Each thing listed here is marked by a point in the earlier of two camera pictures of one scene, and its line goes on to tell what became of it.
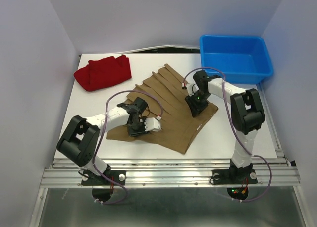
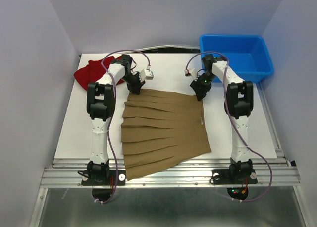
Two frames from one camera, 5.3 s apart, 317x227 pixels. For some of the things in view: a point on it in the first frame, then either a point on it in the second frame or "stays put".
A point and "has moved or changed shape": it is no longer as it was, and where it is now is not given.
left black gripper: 132,133 -> 135,88
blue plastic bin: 243,59 stays put
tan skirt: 166,92 has moved or changed shape
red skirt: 100,73 stays put
